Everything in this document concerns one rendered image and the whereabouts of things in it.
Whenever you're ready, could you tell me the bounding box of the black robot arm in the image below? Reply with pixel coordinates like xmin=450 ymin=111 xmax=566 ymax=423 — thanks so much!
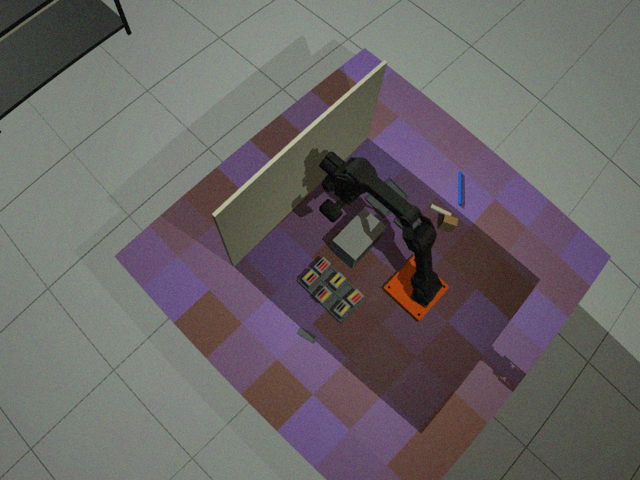
xmin=319 ymin=151 xmax=443 ymax=308

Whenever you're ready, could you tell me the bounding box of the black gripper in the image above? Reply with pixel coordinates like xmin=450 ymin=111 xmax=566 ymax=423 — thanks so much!
xmin=319 ymin=183 xmax=362 ymax=222

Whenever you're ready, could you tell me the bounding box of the pale yellow flat bar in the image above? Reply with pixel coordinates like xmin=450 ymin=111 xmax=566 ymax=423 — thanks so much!
xmin=430 ymin=204 xmax=451 ymax=216

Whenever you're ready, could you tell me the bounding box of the cream flat panel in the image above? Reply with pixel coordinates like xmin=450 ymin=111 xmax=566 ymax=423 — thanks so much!
xmin=212 ymin=60 xmax=387 ymax=267

